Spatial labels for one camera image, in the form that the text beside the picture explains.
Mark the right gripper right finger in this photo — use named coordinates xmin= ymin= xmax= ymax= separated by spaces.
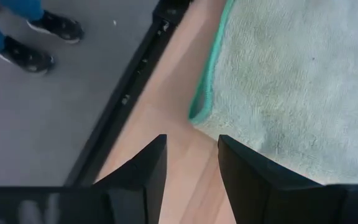
xmin=218 ymin=134 xmax=324 ymax=224

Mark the person's foot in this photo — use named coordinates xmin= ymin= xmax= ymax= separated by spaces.
xmin=26 ymin=10 xmax=85 ymax=45
xmin=0 ymin=35 xmax=56 ymax=76

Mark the green microfiber towel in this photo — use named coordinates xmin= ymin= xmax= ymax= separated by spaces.
xmin=187 ymin=0 xmax=358 ymax=185

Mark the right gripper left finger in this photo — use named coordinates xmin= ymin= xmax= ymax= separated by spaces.
xmin=93 ymin=134 xmax=168 ymax=224

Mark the black aluminium table frame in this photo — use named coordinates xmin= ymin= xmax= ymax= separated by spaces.
xmin=63 ymin=0 xmax=196 ymax=188

